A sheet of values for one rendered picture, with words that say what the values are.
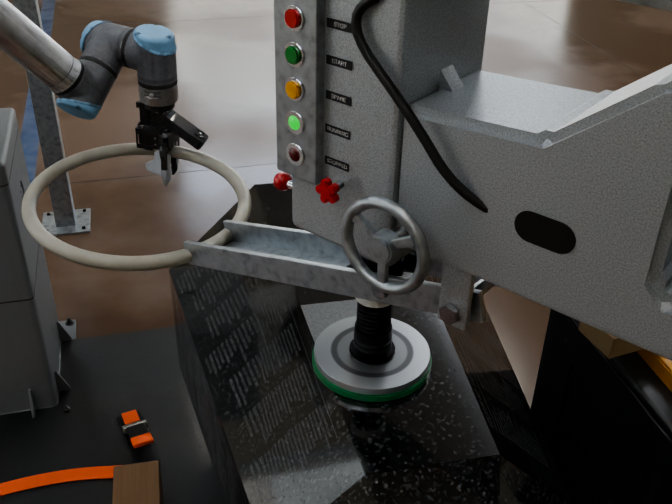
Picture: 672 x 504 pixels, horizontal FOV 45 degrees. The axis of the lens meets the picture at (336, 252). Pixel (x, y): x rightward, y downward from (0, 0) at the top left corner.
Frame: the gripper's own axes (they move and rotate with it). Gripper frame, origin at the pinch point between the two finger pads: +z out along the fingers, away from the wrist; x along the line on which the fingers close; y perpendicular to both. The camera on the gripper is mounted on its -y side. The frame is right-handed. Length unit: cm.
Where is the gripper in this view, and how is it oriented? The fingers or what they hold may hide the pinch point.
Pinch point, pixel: (172, 175)
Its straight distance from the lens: 206.2
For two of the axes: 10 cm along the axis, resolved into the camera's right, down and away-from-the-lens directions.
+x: -1.7, 5.6, -8.1
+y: -9.8, -1.5, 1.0
